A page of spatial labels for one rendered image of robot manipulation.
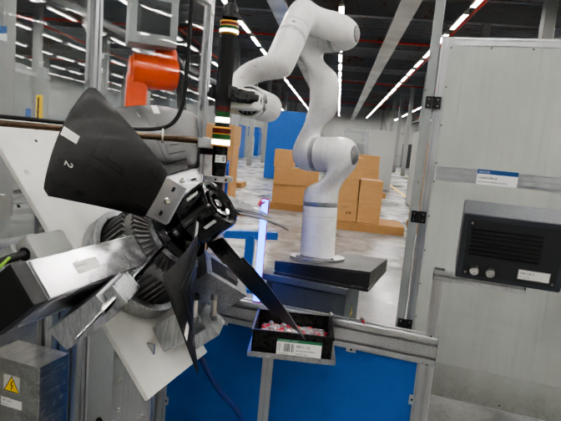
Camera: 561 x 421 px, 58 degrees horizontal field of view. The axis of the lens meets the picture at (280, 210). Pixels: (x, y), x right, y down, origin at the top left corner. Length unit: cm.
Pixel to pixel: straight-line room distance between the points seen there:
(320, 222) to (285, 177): 866
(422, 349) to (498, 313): 152
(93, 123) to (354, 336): 96
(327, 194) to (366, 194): 693
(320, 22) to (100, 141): 90
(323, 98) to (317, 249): 50
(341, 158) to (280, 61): 39
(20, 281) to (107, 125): 32
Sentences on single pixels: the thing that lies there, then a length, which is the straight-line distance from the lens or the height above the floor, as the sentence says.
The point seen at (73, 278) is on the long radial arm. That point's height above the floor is 110.
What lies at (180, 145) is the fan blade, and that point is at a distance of 124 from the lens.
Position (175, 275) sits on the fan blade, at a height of 114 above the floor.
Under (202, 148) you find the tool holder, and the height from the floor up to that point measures 134.
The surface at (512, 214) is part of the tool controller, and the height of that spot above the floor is 124.
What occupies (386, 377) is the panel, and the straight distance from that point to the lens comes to 159.
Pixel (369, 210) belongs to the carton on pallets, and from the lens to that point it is 866.
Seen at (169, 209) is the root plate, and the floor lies 120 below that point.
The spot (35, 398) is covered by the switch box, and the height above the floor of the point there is 77.
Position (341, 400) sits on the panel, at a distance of 165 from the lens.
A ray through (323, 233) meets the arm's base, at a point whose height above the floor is 107.
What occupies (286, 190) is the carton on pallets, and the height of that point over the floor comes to 41.
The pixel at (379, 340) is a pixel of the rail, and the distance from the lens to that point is 154.
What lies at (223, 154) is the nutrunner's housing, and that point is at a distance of 119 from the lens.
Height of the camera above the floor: 136
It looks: 8 degrees down
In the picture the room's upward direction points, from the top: 5 degrees clockwise
